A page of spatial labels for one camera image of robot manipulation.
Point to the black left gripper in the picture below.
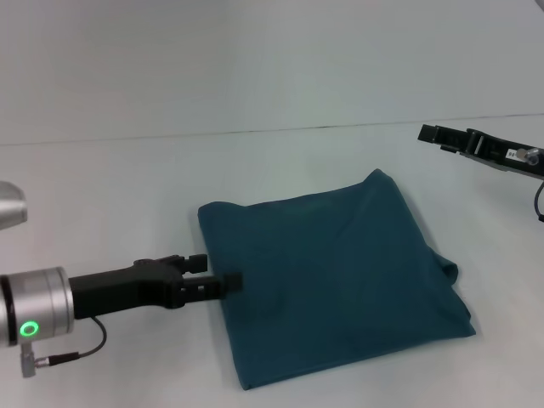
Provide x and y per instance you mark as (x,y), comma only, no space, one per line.
(127,289)

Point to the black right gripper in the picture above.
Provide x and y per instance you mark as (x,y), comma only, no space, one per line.
(506,153)

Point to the teal blue shirt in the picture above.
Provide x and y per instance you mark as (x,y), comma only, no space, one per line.
(331,276)

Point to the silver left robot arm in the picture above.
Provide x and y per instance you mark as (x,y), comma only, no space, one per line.
(34,306)

